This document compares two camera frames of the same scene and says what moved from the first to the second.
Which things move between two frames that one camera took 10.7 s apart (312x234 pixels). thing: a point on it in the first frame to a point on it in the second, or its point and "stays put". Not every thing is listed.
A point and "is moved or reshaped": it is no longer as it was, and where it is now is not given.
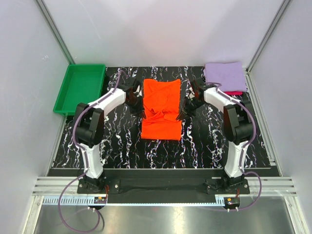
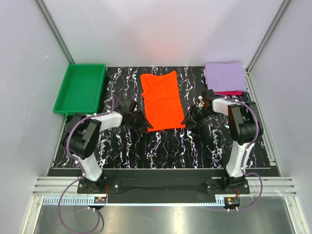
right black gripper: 185,113 to 195,120
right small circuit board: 231,201 stays put
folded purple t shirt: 230,75 stays put
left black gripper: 139,111 to 139,128
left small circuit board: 100,200 stays put
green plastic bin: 83,84 stays put
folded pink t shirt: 233,92 stays put
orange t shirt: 162,102 is moved or reshaped
